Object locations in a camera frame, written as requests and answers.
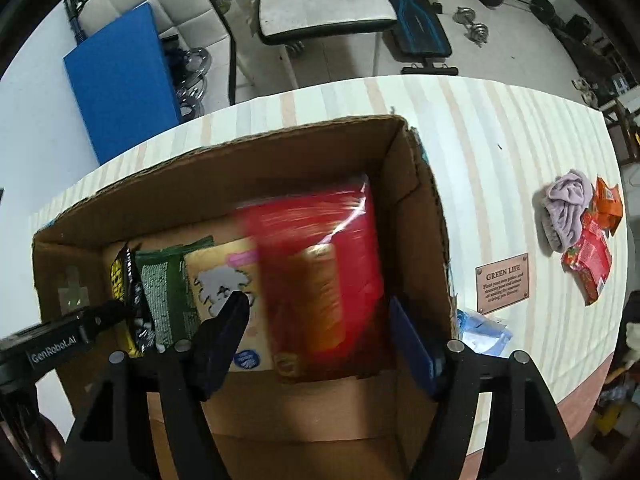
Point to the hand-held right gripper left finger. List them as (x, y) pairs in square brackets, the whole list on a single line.
[(220, 347)]

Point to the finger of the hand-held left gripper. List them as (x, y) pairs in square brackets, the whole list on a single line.
[(112, 313)]

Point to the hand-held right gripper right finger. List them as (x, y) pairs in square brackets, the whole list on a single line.
[(411, 345)]

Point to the black and yellow packet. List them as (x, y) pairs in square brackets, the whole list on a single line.
[(122, 270)]

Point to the brown cardboard box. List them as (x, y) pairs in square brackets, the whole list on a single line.
[(310, 410)]

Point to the large red snack packet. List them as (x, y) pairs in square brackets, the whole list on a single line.
[(350, 240)]

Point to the green snack packet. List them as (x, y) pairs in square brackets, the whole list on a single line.
[(165, 285)]

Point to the beige packet with white figure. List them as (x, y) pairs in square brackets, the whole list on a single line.
[(220, 265)]

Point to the brown sign plaque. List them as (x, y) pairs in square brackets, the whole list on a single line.
[(502, 285)]

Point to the small red snack packet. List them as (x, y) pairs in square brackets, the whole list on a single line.
[(590, 260)]

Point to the lilac towel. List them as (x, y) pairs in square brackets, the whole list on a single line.
[(565, 205)]

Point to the striped tablecloth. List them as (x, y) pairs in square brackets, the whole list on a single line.
[(500, 135)]

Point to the blue foam mat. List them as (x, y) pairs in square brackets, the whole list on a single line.
[(120, 80)]

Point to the orange snack packet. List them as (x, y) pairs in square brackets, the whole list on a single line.
[(607, 205)]

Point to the chrome weight plates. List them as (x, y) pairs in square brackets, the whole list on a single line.
[(197, 60)]

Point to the wooden stool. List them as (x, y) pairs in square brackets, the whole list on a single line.
[(622, 130)]

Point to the black and blue weight bench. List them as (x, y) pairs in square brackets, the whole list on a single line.
[(420, 25)]

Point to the chrome dumbbell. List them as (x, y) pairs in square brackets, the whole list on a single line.
[(472, 22)]

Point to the white chair seat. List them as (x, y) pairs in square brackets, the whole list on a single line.
[(320, 5)]

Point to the black barbell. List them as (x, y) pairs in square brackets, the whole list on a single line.
[(542, 7)]

